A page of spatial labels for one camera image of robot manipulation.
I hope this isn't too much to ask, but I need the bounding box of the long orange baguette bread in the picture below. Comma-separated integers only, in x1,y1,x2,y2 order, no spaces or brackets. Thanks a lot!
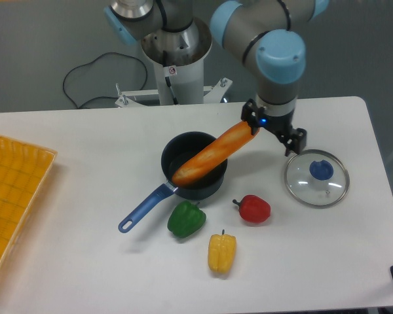
172,121,259,187

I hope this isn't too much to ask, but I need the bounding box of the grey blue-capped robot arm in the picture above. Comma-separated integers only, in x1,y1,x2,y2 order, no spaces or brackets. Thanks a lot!
103,1,328,154

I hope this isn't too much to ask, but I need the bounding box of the red bell pepper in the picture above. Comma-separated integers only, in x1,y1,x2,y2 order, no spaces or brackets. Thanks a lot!
233,194,271,224

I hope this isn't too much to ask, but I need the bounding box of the yellow bell pepper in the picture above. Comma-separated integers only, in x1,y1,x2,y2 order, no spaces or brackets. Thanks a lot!
208,230,237,274

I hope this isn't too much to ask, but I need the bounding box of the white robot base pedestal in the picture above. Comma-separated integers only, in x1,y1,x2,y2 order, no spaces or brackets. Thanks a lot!
115,18,233,108

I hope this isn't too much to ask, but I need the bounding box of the dark pot with blue handle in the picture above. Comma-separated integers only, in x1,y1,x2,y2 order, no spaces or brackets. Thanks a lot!
118,131,227,234

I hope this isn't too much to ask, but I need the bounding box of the green bell pepper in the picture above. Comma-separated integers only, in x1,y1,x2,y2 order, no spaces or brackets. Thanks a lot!
167,201,206,239

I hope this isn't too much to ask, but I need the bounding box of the yellow woven basket tray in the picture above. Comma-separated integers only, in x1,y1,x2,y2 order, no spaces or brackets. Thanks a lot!
0,135,58,269

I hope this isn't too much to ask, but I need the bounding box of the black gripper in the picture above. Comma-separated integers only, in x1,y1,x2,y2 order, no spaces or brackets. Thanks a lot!
240,99,307,156

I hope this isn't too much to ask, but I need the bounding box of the glass pot lid blue knob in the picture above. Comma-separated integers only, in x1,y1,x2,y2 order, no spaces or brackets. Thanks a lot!
284,149,350,209

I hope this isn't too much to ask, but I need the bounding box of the black cable on floor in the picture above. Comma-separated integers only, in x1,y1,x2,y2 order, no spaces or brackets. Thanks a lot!
62,52,148,109

